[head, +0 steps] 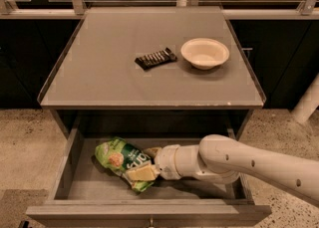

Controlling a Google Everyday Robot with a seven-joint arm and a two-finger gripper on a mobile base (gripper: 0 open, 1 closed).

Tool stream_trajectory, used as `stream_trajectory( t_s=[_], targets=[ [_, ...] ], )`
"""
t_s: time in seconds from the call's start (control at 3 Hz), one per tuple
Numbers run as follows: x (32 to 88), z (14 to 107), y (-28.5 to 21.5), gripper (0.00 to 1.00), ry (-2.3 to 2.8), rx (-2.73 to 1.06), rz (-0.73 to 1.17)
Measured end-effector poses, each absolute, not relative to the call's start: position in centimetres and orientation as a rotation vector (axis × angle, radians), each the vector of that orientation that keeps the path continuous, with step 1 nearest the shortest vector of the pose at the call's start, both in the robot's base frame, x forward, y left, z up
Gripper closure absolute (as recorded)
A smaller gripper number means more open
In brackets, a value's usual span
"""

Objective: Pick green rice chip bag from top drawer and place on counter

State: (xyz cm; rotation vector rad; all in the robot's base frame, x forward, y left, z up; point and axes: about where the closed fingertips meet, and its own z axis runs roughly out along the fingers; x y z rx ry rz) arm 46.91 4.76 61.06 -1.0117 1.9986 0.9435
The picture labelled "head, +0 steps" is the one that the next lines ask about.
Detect white paper bowl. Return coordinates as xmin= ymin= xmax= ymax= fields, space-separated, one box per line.
xmin=180 ymin=38 xmax=230 ymax=70

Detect black snack bar wrapper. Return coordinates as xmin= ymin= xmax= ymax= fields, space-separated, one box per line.
xmin=135 ymin=48 xmax=177 ymax=71

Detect grey cabinet counter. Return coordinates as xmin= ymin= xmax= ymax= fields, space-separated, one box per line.
xmin=38 ymin=7 xmax=265 ymax=138

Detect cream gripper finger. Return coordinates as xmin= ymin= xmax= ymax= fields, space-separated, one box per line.
xmin=144 ymin=146 xmax=161 ymax=158
xmin=126 ymin=164 xmax=160 ymax=181

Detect green rice chip bag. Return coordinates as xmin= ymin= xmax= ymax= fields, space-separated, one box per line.
xmin=95 ymin=137 xmax=154 ymax=192

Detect grey open top drawer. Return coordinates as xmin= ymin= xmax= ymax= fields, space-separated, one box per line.
xmin=26 ymin=120 xmax=271 ymax=228

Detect white cylindrical post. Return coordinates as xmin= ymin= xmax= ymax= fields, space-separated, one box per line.
xmin=292 ymin=74 xmax=319 ymax=123

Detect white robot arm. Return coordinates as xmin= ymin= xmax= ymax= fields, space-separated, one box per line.
xmin=126 ymin=134 xmax=319 ymax=206

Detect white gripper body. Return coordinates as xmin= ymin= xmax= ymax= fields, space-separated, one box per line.
xmin=155 ymin=144 xmax=181 ymax=180

